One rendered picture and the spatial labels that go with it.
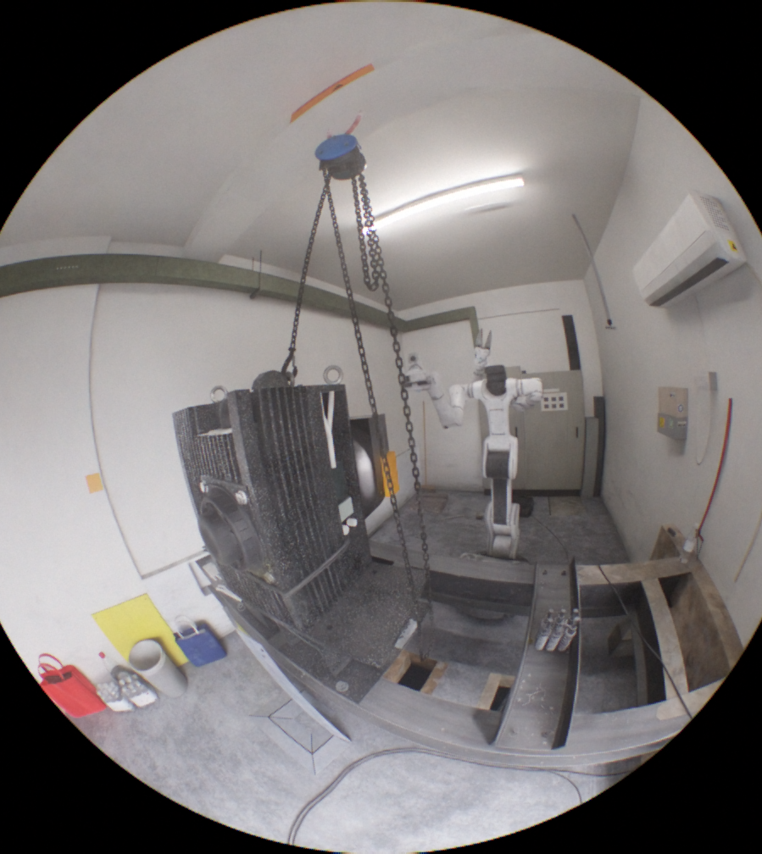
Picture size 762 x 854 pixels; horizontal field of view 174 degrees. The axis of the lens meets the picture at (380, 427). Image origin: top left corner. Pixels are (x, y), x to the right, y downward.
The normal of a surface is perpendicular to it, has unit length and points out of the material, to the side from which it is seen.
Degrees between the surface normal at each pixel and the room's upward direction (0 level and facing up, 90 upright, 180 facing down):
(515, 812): 0
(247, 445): 90
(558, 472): 90
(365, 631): 0
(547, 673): 0
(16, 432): 90
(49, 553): 90
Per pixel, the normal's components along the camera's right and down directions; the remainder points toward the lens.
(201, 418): 0.90, -0.06
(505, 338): -0.54, 0.17
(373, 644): -0.12, -0.99
